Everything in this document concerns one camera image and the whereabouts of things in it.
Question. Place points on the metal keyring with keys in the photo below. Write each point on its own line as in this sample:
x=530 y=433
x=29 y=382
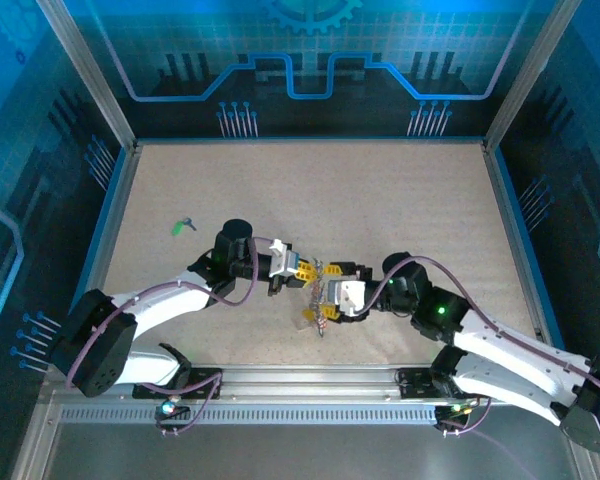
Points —
x=319 y=300

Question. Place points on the green headed key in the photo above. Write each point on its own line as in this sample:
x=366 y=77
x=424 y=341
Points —
x=181 y=226

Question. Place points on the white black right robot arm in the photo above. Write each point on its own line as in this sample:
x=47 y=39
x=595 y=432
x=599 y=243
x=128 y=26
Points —
x=505 y=350

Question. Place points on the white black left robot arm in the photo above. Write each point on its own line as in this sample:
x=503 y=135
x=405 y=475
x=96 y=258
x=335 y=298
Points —
x=155 y=305

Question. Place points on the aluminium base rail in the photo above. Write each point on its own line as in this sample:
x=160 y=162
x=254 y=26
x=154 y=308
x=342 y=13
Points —
x=310 y=382

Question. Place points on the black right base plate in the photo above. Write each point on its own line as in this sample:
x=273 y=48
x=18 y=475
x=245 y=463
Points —
x=415 y=382

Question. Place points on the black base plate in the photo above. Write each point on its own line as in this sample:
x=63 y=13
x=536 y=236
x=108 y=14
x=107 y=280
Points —
x=202 y=380
x=415 y=382

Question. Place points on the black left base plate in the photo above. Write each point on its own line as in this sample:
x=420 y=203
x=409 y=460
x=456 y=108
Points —
x=202 y=380

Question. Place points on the aluminium frame post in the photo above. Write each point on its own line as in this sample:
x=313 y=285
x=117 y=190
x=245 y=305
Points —
x=90 y=75
x=525 y=75

